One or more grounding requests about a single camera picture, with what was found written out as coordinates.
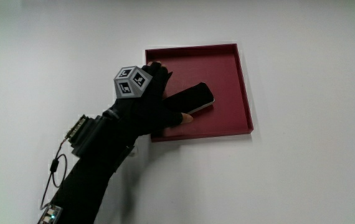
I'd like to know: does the person's left hand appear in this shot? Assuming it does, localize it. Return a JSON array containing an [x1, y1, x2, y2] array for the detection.
[[102, 61, 194, 138]]

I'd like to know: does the thin black cable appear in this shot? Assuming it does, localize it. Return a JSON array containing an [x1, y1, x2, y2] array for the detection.
[[39, 138, 70, 210]]

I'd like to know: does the black smartphone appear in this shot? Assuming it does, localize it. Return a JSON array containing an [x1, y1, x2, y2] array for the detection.
[[162, 82, 215, 115]]

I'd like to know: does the person's left forearm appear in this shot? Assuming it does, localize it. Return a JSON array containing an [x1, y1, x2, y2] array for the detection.
[[50, 115, 141, 224]]

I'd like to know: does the small lit circuit board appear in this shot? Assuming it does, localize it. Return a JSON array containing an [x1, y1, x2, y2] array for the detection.
[[37, 203, 64, 224]]

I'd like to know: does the red square tray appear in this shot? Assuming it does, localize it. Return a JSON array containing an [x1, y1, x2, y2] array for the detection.
[[144, 43, 254, 143]]

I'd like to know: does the black wrist sensor module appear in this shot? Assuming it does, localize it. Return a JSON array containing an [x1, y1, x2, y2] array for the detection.
[[65, 114, 107, 157]]

